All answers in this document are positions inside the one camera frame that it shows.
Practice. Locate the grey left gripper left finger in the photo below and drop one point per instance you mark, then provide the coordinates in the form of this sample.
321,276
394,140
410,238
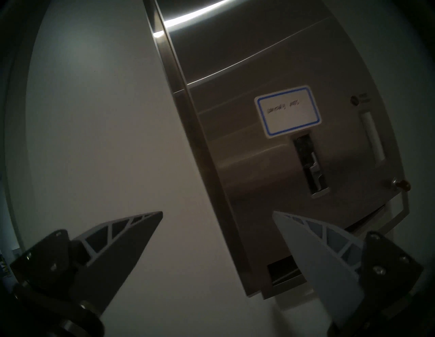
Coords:
102,265

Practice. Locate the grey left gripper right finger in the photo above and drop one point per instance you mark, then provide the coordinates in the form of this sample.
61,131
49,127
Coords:
326,268

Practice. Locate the stainless steel dispenser door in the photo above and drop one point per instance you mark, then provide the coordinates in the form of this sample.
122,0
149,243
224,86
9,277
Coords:
272,170

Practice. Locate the chrome dispenser lever mechanism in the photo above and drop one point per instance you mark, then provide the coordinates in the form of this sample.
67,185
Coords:
311,163

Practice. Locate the stainless steel dispenser cabinet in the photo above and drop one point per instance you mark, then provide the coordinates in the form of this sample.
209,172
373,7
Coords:
190,136

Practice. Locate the white label blue border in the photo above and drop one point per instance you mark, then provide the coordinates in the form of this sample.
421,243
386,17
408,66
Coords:
288,111

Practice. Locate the free tampon sticker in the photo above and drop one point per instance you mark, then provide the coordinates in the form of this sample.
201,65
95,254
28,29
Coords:
360,99

